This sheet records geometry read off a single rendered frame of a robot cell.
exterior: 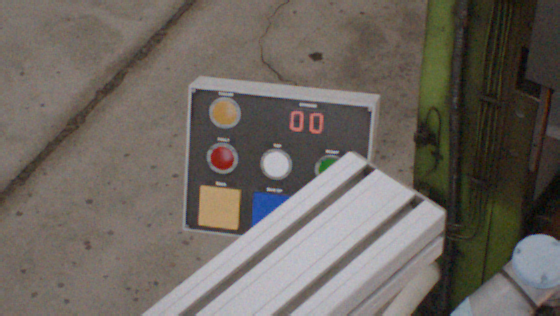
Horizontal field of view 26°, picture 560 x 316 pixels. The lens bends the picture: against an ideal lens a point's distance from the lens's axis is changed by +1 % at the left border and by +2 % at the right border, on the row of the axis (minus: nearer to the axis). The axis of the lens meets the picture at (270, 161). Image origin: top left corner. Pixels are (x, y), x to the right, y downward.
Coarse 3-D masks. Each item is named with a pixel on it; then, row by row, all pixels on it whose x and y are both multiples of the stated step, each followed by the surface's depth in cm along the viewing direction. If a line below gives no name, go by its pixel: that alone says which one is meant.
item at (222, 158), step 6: (216, 150) 220; (222, 150) 220; (228, 150) 220; (216, 156) 221; (222, 156) 220; (228, 156) 220; (216, 162) 221; (222, 162) 221; (228, 162) 221; (222, 168) 221
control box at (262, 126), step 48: (192, 96) 219; (240, 96) 217; (288, 96) 216; (336, 96) 217; (192, 144) 221; (240, 144) 220; (288, 144) 218; (336, 144) 216; (192, 192) 224; (288, 192) 220
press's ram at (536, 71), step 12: (540, 0) 180; (552, 0) 179; (540, 12) 182; (552, 12) 180; (540, 24) 183; (552, 24) 182; (540, 36) 185; (552, 36) 183; (540, 48) 186; (552, 48) 185; (528, 60) 189; (540, 60) 187; (552, 60) 186; (528, 72) 190; (540, 72) 189; (552, 72) 187; (552, 84) 189
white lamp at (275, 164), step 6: (270, 156) 219; (276, 156) 219; (282, 156) 218; (264, 162) 219; (270, 162) 219; (276, 162) 219; (282, 162) 219; (270, 168) 219; (276, 168) 219; (282, 168) 219; (270, 174) 220; (276, 174) 219; (282, 174) 219
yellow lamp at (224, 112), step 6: (222, 102) 218; (228, 102) 218; (216, 108) 218; (222, 108) 218; (228, 108) 218; (234, 108) 218; (216, 114) 219; (222, 114) 218; (228, 114) 218; (234, 114) 218; (216, 120) 219; (222, 120) 219; (228, 120) 218; (234, 120) 218
